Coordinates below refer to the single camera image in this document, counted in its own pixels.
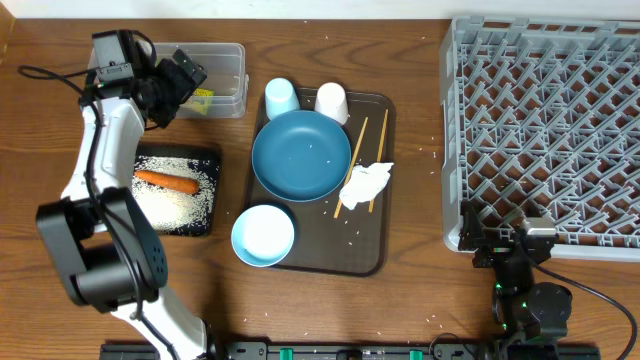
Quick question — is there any green foil snack wrapper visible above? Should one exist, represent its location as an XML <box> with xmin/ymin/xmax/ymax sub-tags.
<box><xmin>185</xmin><ymin>88</ymin><xmax>214</xmax><ymax>115</ymax></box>

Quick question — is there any orange carrot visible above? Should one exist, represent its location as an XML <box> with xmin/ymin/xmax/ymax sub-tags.
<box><xmin>134</xmin><ymin>170</ymin><xmax>199</xmax><ymax>195</ymax></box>

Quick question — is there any white napkin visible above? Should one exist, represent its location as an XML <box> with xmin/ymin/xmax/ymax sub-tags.
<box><xmin>339</xmin><ymin>162</ymin><xmax>394</xmax><ymax>210</ymax></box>

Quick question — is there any white rice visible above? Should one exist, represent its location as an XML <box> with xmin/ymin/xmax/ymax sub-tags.
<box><xmin>130</xmin><ymin>155</ymin><xmax>217</xmax><ymax>234</ymax></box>

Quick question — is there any dark blue plate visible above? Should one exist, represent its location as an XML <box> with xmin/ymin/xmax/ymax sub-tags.
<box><xmin>251</xmin><ymin>110</ymin><xmax>352</xmax><ymax>202</ymax></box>

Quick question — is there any light blue bowl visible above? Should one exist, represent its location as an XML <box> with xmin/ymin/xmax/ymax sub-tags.
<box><xmin>231</xmin><ymin>205</ymin><xmax>295</xmax><ymax>267</ymax></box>

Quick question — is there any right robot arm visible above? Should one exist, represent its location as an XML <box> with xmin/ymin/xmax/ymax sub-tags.
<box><xmin>458</xmin><ymin>201</ymin><xmax>573</xmax><ymax>359</ymax></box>

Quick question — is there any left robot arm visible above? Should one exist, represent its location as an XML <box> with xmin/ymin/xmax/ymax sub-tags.
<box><xmin>36</xmin><ymin>48</ymin><xmax>216</xmax><ymax>359</ymax></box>

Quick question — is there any black waste tray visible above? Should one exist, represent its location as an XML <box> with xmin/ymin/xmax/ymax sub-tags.
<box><xmin>127</xmin><ymin>142</ymin><xmax>223</xmax><ymax>238</ymax></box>

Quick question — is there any grey dishwasher rack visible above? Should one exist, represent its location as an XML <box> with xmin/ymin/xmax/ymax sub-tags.
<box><xmin>440</xmin><ymin>16</ymin><xmax>639</xmax><ymax>262</ymax></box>

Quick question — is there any clear plastic bin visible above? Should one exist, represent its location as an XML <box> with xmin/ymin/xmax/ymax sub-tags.
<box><xmin>87</xmin><ymin>42</ymin><xmax>250</xmax><ymax>120</ymax></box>

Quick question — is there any light blue cup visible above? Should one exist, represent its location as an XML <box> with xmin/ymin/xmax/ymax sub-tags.
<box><xmin>265</xmin><ymin>78</ymin><xmax>300</xmax><ymax>120</ymax></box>

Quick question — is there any white cup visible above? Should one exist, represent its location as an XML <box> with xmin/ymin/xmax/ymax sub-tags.
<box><xmin>314</xmin><ymin>82</ymin><xmax>349</xmax><ymax>126</ymax></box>

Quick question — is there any dark brown serving tray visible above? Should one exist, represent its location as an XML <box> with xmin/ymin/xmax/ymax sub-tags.
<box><xmin>245</xmin><ymin>91</ymin><xmax>396</xmax><ymax>277</ymax></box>

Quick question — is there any left wooden chopstick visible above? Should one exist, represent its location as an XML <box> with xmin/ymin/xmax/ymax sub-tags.
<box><xmin>333</xmin><ymin>116</ymin><xmax>369</xmax><ymax>219</ymax></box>

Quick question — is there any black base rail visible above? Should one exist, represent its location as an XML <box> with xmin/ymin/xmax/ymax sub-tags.
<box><xmin>98</xmin><ymin>340</ymin><xmax>603</xmax><ymax>360</ymax></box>

